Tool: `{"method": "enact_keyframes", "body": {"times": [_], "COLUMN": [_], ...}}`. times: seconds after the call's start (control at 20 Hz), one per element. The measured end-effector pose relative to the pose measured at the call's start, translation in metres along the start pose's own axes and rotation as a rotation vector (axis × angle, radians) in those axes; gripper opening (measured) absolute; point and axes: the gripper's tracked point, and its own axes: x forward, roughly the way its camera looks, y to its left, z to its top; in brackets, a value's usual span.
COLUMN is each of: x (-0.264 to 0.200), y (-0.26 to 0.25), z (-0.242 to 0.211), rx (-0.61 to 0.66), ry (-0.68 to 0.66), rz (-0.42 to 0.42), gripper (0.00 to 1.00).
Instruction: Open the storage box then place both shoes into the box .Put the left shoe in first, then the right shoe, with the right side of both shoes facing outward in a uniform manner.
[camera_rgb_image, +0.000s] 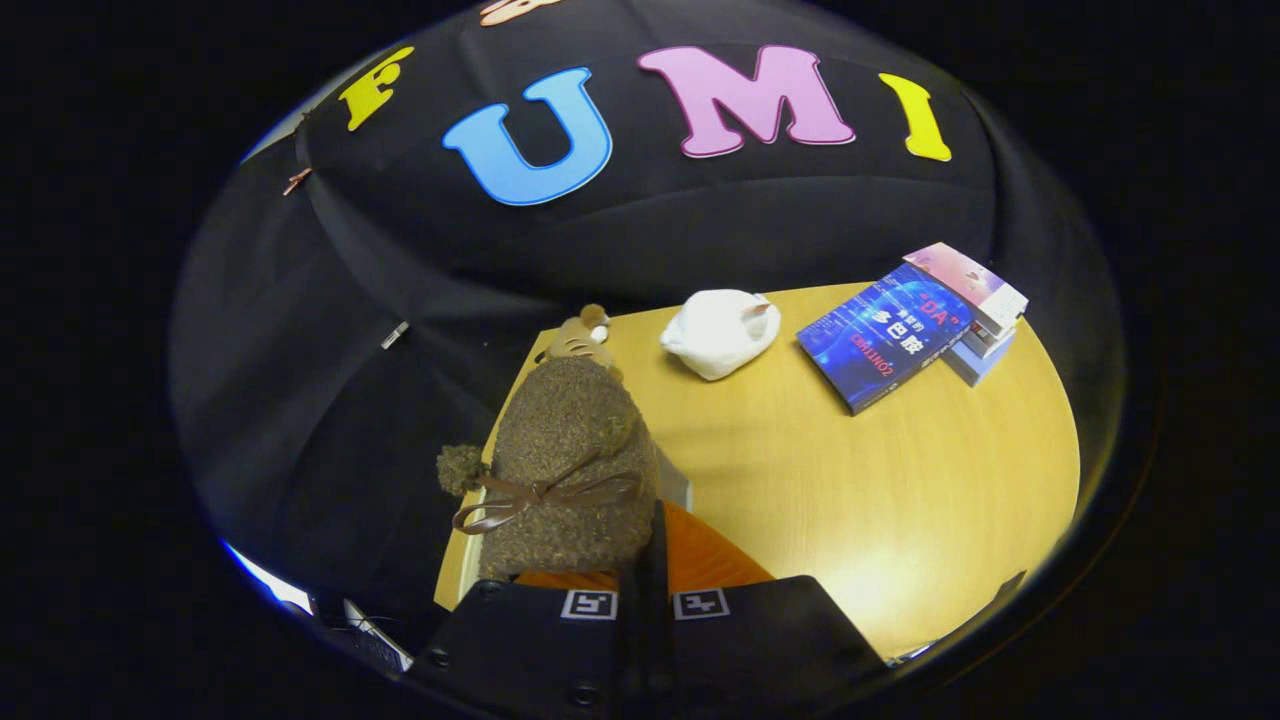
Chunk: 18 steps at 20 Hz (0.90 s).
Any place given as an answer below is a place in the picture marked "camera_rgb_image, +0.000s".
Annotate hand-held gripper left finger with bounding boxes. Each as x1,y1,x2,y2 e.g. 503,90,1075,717
410,560,646,713

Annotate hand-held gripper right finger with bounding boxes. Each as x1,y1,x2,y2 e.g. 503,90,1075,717
648,500,888,709

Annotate cream fabric storage box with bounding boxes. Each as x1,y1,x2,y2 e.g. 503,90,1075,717
433,430,694,612

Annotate brown fuzzy moccasin shoe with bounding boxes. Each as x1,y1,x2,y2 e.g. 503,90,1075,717
436,356,663,583

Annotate white plush toy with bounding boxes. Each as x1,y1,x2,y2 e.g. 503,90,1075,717
659,289,783,382

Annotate brown striped plush toy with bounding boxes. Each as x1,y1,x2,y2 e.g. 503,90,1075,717
544,303,625,383

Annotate pale blue book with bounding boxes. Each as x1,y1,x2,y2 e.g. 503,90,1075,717
940,325,1018,388

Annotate pink book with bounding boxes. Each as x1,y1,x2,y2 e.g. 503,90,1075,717
902,242,1030,338

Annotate black backdrop cloth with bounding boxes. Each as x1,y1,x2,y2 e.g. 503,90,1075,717
170,0,1126,651

